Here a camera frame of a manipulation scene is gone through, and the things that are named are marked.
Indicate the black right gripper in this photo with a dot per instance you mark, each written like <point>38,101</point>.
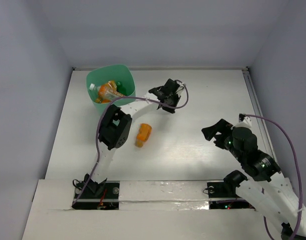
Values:
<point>222,126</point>

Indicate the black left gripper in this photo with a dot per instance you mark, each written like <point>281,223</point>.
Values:
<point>163,92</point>

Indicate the orange juice bottle barcode label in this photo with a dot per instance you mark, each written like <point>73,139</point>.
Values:
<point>143,135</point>

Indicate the green plastic bottle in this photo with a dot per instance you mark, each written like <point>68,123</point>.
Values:
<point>121,88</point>

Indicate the orange label clear tea bottle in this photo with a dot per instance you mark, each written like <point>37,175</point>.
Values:
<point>105,91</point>

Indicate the orange juice bottle gold cap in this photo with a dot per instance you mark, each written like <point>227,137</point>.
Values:
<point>101,101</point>

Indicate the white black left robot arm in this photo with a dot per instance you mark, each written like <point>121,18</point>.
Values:
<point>116,121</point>

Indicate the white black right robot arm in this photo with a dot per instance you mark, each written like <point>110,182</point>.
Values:
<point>261,182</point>

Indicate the green plastic bin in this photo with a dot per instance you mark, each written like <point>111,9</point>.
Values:
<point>117,73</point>

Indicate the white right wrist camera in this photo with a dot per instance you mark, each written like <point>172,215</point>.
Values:
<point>244,121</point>

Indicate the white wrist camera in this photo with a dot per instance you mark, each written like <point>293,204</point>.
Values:
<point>244,121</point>
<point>181,84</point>

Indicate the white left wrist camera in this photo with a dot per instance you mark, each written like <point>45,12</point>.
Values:
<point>181,84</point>

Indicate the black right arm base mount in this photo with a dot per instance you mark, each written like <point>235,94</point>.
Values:
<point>221,198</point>

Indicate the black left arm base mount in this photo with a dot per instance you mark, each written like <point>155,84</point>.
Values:
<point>108,199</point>

